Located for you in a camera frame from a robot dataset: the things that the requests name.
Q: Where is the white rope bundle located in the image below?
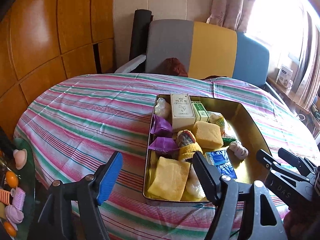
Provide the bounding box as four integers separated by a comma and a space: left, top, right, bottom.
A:
228, 141, 250, 160

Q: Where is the purple foil packet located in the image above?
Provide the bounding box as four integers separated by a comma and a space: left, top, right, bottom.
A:
150, 115, 172, 138
148, 137, 179, 154

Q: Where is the gold tin box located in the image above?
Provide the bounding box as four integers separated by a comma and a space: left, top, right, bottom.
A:
143, 95, 272, 207

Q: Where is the orange fruit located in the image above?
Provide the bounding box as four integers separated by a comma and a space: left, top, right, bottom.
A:
5, 171, 18, 189

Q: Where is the striped bed sheet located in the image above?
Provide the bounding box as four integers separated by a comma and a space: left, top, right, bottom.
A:
14, 74, 319, 239

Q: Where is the yellow sponge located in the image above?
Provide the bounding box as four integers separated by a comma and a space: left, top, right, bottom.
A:
148, 157, 190, 202
191, 121, 223, 149

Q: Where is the black rolled mat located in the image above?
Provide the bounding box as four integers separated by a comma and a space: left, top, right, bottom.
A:
129, 9, 153, 61

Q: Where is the pink curtain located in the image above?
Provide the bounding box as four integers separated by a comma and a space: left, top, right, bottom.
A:
207, 0, 255, 33

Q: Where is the cream medicine box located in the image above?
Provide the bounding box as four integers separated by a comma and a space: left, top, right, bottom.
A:
170, 94, 195, 132

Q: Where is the blue Tempo tissue pack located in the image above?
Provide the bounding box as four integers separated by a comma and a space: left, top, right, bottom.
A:
204, 150, 237, 179

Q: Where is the yellow knit sock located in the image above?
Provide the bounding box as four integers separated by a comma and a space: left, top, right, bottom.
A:
176, 129, 203, 161

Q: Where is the pink heart object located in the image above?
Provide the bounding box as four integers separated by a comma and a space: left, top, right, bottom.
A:
13, 148, 28, 170

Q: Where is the green yellow snack packet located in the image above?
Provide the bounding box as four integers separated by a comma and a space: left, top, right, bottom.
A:
208, 111, 238, 146

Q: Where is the wooden side shelf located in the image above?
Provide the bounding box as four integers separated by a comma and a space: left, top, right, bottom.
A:
267, 77, 319, 133

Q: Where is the pink hair roller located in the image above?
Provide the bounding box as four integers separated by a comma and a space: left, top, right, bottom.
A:
11, 187, 26, 211

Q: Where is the white box on shelf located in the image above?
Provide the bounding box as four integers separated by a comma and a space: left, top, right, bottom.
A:
275, 66, 293, 88

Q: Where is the grey yellow blue headboard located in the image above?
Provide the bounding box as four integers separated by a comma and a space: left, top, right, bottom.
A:
145, 19, 270, 87

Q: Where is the green glass side table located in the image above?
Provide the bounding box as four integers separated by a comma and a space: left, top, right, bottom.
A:
1, 138, 35, 239

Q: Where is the person's right hand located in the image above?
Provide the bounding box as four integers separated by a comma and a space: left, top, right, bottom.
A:
283, 207, 320, 240

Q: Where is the small green white box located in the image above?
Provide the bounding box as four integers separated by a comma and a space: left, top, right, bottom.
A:
191, 101, 209, 122

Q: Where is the wooden wardrobe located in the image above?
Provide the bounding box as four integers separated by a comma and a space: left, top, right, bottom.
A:
1, 0, 115, 137

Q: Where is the white plastic bag bundle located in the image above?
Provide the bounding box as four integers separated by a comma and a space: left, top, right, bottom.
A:
154, 98, 171, 120

